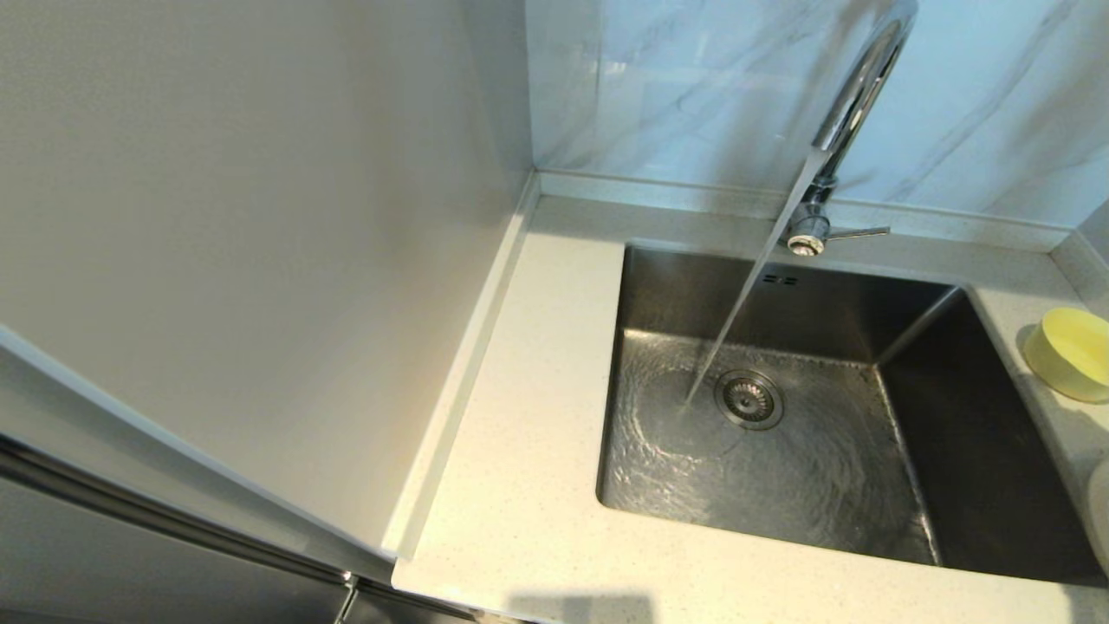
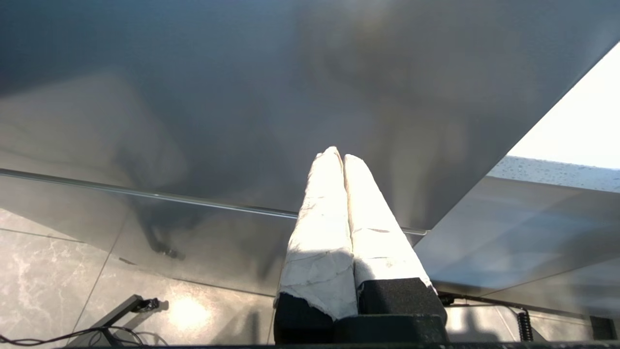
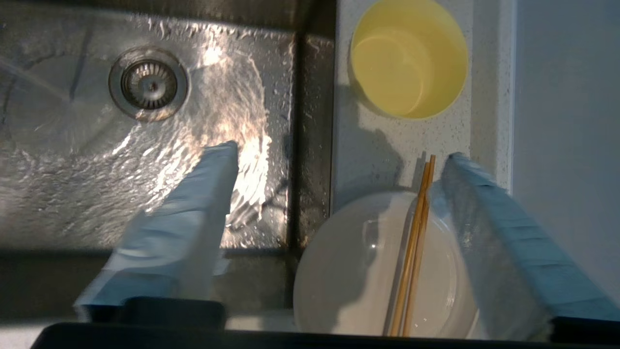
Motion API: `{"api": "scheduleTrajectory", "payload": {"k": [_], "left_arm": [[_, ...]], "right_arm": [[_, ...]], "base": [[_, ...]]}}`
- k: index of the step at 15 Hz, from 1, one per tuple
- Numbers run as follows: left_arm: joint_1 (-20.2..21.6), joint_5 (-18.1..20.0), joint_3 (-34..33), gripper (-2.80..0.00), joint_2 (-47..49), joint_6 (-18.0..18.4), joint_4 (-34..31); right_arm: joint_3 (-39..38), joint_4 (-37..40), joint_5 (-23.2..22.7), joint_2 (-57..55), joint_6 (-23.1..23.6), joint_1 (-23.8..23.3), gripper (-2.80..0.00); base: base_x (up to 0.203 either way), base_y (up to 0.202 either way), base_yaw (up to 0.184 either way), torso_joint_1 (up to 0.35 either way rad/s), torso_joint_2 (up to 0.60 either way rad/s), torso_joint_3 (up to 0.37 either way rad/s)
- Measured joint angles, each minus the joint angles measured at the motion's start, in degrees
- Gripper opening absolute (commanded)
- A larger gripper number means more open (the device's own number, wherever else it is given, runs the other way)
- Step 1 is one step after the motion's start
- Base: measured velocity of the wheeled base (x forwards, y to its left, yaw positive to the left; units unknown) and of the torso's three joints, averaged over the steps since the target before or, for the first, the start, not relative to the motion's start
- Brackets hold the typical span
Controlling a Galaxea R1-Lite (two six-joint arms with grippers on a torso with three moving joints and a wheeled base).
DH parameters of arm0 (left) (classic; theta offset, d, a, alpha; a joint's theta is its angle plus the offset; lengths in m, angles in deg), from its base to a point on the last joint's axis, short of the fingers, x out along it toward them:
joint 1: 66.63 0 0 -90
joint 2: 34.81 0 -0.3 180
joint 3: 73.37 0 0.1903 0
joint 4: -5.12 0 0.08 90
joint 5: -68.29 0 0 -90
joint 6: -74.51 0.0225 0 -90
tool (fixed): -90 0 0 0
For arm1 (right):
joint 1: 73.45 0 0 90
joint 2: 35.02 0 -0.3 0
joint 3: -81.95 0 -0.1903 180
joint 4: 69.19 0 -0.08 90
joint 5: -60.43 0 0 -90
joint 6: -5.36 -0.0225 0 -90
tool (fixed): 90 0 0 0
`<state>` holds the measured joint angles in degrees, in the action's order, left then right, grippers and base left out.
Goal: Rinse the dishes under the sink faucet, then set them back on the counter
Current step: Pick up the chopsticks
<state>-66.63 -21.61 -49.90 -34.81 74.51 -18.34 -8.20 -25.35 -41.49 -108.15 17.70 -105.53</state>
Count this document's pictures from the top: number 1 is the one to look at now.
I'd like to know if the yellow plastic bowl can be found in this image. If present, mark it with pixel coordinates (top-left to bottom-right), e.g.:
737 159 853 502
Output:
1022 307 1109 404

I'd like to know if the stainless steel sink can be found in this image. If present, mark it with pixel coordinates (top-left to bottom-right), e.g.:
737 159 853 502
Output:
596 243 1109 586

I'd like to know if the round metal drain strainer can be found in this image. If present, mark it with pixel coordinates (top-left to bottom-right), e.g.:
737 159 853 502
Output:
714 369 786 432

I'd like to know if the white tall cabinet panel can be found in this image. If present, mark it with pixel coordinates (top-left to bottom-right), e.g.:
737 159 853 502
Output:
0 0 540 564

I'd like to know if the grey cabinet front under counter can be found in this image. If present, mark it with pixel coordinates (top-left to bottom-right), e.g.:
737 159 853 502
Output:
334 582 521 624

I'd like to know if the chrome gooseneck faucet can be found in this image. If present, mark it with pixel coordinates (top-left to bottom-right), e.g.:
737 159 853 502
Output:
777 0 921 257

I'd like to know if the grey steel appliance door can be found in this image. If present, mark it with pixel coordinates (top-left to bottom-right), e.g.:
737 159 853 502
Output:
0 472 356 624

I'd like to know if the white plate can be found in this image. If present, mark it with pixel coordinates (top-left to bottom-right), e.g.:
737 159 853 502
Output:
1087 459 1109 573

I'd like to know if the chrome door handle rail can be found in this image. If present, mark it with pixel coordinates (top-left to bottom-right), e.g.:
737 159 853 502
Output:
0 433 358 592

